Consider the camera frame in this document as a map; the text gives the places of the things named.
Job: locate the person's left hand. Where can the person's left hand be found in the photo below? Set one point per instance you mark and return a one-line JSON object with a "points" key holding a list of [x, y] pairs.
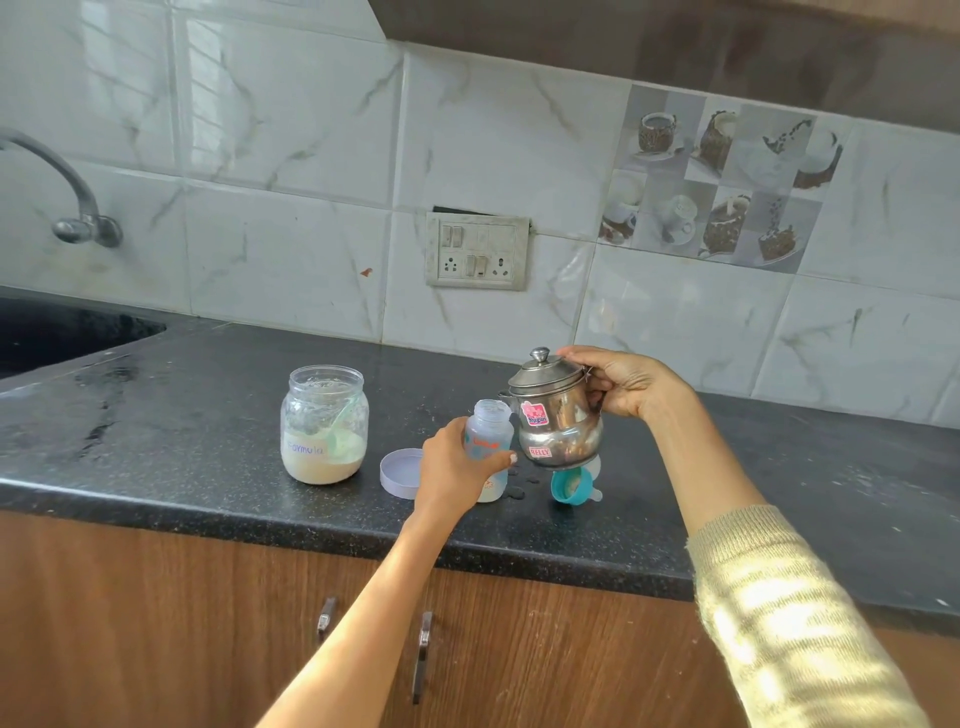
{"points": [[442, 472]]}

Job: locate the person's right hand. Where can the person's right hand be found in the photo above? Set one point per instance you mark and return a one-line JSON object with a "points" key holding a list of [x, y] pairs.
{"points": [[637, 386]]}

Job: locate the person's right thumb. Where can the person's right thumb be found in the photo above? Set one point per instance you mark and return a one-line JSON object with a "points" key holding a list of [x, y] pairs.
{"points": [[579, 356]]}

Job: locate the person's left thumb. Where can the person's left thumb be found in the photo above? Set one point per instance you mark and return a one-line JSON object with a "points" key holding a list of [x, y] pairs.
{"points": [[498, 464]]}

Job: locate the clear baby feeding bottle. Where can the clear baby feeding bottle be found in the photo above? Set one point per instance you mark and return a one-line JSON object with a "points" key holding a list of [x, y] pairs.
{"points": [[489, 442]]}

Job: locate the steel kettle with lid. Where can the steel kettle with lid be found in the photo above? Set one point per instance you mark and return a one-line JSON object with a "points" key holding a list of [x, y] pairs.
{"points": [[555, 416]]}

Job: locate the person's left forearm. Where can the person's left forearm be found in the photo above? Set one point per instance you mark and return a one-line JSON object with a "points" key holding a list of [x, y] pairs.
{"points": [[360, 622]]}

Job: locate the person's right forearm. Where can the person's right forearm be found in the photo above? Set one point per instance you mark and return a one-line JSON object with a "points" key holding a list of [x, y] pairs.
{"points": [[701, 472]]}

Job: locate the clear bottle cap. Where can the clear bottle cap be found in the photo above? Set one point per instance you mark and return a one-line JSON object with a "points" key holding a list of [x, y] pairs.
{"points": [[592, 466]]}

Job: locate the pale lavender jar lid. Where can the pale lavender jar lid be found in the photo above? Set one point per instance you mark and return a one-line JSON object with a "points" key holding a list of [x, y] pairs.
{"points": [[400, 474]]}

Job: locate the green plastic scoop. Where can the green plastic scoop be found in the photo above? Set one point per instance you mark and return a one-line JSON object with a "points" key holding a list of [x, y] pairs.
{"points": [[341, 439]]}

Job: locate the glass jar of milk powder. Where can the glass jar of milk powder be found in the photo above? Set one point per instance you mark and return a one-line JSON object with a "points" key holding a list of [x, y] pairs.
{"points": [[319, 442]]}

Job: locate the wooden cabinet door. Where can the wooden cabinet door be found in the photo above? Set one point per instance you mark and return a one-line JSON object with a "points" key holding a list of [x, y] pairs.
{"points": [[570, 660], [165, 622]]}

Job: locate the decorative cup print tile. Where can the decorative cup print tile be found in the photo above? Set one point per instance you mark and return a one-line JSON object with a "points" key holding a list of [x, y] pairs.
{"points": [[720, 180]]}

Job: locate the dark wooden overhead cabinet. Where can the dark wooden overhead cabinet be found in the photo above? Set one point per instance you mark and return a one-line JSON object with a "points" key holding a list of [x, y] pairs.
{"points": [[675, 45]]}

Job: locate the cream knitted sweater sleeve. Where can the cream knitted sweater sleeve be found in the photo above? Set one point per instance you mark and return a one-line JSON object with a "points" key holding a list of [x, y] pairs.
{"points": [[795, 630]]}

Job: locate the black kitchen sink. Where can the black kitchen sink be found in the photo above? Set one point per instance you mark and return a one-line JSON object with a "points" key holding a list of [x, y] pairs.
{"points": [[60, 334]]}

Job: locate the cream switch socket panel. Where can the cream switch socket panel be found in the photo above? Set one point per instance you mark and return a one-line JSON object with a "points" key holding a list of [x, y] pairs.
{"points": [[480, 251]]}

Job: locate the steel wall faucet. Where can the steel wall faucet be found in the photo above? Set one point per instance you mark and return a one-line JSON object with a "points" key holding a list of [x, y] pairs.
{"points": [[75, 202]]}

